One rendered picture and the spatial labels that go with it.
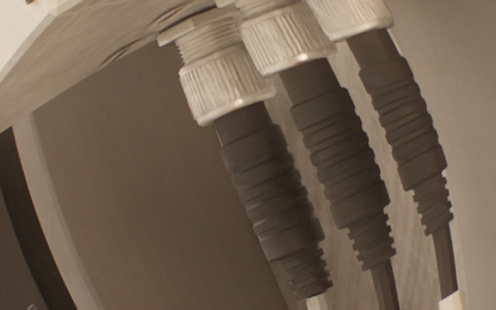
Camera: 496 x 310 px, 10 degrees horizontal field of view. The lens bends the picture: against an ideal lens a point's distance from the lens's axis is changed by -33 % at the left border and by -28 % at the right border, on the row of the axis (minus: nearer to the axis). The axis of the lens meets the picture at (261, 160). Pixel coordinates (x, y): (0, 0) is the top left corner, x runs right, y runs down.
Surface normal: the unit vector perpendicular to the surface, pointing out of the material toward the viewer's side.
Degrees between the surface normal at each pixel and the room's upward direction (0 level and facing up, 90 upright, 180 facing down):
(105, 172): 44
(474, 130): 90
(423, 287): 90
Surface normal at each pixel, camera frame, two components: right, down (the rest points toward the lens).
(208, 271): 0.36, -0.09
